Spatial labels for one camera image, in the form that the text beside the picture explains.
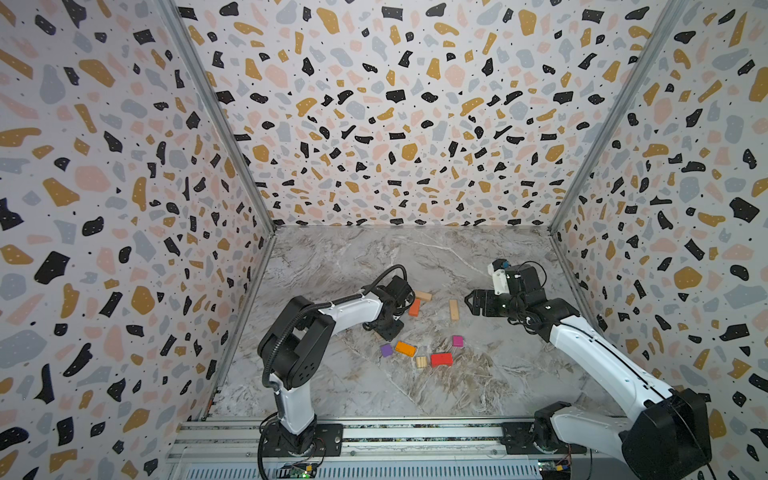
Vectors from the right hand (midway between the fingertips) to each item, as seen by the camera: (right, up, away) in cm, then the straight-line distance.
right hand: (474, 293), depth 82 cm
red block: (-9, -19, +4) cm, 22 cm away
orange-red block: (-16, -7, +16) cm, 23 cm away
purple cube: (-25, -18, +8) cm, 31 cm away
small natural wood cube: (-14, -20, +4) cm, 25 cm away
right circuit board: (+17, -41, -11) cm, 45 cm away
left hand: (-24, -11, +10) cm, 28 cm away
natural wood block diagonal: (-3, -7, +15) cm, 17 cm away
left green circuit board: (-44, -40, -12) cm, 61 cm away
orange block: (-19, -18, +8) cm, 27 cm away
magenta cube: (-3, -16, +10) cm, 19 cm away
